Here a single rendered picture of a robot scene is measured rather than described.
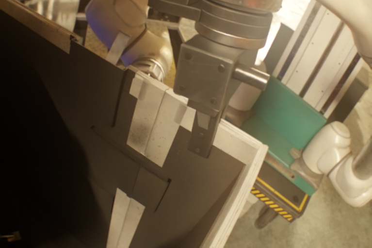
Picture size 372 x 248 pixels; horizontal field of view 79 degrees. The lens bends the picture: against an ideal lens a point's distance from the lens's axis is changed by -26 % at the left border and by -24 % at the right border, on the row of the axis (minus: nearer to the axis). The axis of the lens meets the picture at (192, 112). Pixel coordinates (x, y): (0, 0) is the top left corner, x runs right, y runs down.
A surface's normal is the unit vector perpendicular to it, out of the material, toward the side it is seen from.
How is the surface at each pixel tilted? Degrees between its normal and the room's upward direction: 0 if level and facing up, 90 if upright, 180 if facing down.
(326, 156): 84
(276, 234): 0
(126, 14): 57
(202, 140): 90
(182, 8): 90
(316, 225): 0
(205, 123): 119
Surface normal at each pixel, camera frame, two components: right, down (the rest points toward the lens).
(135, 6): 0.47, 0.23
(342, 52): -0.58, 0.36
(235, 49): 0.17, -0.80
